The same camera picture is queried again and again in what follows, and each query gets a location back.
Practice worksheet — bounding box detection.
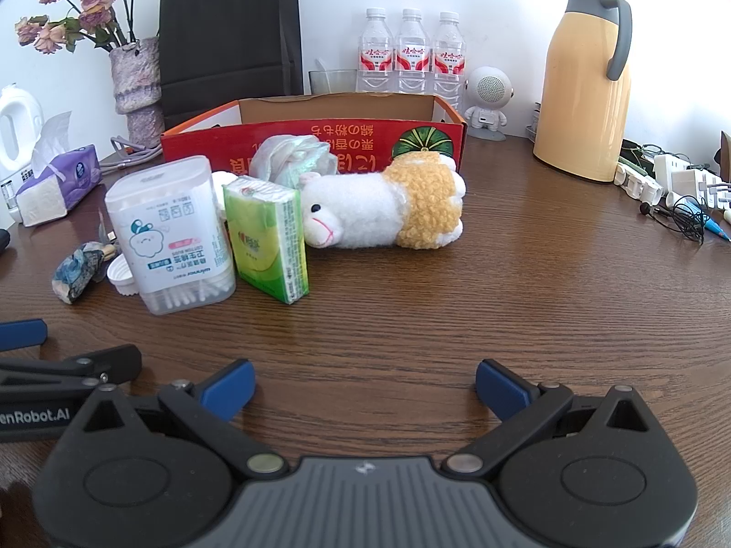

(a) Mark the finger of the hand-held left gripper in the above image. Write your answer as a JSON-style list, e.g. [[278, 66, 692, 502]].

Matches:
[[0, 345, 143, 397], [0, 320, 48, 351]]

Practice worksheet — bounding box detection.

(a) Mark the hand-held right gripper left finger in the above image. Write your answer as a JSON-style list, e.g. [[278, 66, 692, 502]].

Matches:
[[69, 358, 292, 477]]

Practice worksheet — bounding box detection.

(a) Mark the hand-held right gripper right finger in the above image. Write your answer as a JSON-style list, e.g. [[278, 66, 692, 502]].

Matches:
[[442, 358, 666, 477]]

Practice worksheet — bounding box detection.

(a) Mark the blue patterned fabric bundle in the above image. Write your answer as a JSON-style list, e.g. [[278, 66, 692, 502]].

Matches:
[[51, 241, 119, 305]]

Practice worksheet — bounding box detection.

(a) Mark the white bottle cap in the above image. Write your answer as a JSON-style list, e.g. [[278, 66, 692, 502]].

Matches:
[[106, 253, 139, 298]]

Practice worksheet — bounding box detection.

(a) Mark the green tissue pack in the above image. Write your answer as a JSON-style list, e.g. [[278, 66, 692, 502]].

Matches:
[[222, 176, 311, 305]]

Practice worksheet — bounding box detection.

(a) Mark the clear cotton swab box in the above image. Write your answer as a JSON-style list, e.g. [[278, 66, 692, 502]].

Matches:
[[104, 155, 238, 316]]

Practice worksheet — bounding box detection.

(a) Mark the white and yellow plush toy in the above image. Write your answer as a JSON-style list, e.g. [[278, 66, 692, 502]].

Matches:
[[299, 151, 467, 250]]

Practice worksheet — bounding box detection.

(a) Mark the white plastic bag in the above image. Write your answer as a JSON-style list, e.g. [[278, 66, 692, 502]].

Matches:
[[251, 135, 339, 189]]

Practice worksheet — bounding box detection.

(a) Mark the red cardboard box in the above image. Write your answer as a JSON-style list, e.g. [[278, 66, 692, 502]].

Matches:
[[160, 93, 469, 177]]

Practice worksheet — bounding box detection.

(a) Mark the purple tissue pack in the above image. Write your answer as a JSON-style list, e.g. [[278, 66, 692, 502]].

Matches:
[[15, 111, 104, 226]]

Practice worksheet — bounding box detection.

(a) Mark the white plastic jug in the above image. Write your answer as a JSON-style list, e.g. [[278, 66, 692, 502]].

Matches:
[[0, 84, 45, 226]]

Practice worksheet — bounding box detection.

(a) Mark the white power strip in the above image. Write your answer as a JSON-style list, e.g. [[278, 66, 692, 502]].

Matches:
[[614, 161, 664, 202]]

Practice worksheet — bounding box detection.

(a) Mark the blue pen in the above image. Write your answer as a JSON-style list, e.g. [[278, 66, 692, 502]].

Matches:
[[688, 199, 731, 242]]

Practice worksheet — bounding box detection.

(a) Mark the mottled purple vase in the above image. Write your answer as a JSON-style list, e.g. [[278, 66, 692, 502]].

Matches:
[[110, 37, 165, 149]]

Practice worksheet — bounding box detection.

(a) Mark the white plug adapter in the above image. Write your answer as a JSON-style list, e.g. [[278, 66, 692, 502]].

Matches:
[[652, 153, 731, 210]]

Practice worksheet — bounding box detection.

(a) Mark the white robot speaker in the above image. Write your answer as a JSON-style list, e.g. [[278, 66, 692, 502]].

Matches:
[[464, 65, 515, 142]]

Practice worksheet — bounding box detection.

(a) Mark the yellow thermos jug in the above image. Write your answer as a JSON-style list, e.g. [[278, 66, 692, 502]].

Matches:
[[533, 0, 634, 184]]

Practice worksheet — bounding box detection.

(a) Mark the clear drinking glass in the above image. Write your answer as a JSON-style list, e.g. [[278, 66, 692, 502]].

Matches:
[[309, 69, 360, 95]]

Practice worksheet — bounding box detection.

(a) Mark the clear water bottle red label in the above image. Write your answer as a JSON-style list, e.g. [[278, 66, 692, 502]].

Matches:
[[358, 7, 397, 94], [394, 8, 433, 94], [432, 11, 469, 112]]

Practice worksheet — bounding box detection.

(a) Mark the black paper bag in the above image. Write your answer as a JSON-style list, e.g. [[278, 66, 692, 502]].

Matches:
[[159, 0, 303, 133]]

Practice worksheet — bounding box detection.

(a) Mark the purple lanyard cord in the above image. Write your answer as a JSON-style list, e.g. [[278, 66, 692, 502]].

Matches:
[[101, 135, 164, 171]]

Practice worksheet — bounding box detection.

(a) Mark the black earphone cable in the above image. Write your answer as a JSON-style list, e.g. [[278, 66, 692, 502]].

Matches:
[[640, 194, 709, 245]]

